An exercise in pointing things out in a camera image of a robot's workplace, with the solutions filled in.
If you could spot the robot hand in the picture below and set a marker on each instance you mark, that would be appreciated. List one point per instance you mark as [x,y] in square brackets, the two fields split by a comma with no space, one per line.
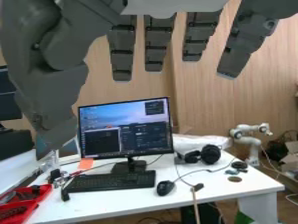
[49,50]

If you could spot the computer monitor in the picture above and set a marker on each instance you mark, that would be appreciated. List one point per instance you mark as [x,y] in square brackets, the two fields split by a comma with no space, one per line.
[127,128]

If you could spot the orange sticky note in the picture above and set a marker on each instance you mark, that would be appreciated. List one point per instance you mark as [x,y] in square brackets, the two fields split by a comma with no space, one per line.
[86,163]

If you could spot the black keyboard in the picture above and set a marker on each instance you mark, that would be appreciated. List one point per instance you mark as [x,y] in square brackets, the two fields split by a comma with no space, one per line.
[111,181]

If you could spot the small black device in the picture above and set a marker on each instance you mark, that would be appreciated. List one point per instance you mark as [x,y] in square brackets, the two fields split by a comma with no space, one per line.
[66,195]

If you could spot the red tray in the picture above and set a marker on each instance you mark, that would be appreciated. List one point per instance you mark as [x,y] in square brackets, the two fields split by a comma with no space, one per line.
[31,195]
[15,213]

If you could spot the black headphones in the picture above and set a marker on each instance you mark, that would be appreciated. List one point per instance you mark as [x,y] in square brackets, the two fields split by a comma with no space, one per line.
[207,154]

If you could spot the black mouse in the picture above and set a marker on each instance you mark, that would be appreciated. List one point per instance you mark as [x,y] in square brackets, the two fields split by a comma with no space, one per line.
[166,188]

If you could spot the white desk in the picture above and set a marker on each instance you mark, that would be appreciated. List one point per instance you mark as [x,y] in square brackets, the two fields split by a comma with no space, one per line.
[134,203]

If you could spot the small white jointed device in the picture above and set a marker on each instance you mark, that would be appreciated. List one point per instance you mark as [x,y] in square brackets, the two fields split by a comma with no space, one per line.
[251,138]

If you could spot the thin stick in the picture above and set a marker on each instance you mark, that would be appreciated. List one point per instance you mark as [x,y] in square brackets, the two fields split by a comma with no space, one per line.
[195,206]

